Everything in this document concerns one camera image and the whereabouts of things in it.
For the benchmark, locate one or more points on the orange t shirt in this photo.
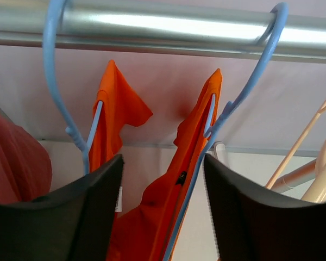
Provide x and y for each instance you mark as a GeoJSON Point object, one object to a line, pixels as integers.
{"type": "Point", "coordinates": [121, 106]}
{"type": "Point", "coordinates": [143, 233]}

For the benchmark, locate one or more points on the beige plastic hanger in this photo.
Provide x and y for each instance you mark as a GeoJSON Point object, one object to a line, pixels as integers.
{"type": "Point", "coordinates": [314, 170]}

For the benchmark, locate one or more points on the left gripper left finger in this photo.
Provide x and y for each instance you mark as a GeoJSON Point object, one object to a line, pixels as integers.
{"type": "Point", "coordinates": [71, 223]}

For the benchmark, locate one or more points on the salmon pink t shirt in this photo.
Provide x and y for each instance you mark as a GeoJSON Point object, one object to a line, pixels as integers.
{"type": "Point", "coordinates": [25, 166]}

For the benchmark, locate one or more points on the silver clothes rack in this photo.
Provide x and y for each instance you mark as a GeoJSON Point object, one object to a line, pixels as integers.
{"type": "Point", "coordinates": [130, 26]}

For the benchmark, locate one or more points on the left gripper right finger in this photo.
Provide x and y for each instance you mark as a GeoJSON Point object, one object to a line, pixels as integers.
{"type": "Point", "coordinates": [254, 223]}

